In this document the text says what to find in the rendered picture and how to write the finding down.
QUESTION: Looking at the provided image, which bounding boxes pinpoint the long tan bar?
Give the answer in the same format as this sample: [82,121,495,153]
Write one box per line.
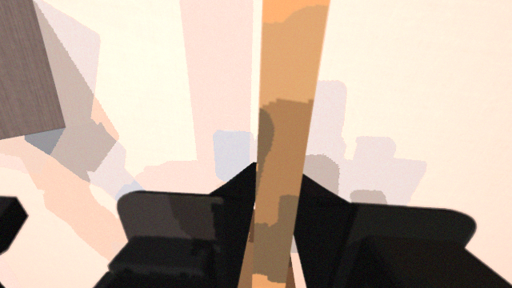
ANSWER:
[252,0,330,288]

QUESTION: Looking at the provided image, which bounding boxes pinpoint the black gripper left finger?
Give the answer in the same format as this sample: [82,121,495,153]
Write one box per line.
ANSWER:
[116,162,257,288]

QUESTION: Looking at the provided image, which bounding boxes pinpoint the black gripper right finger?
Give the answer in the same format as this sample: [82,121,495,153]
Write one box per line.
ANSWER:
[294,173,478,288]

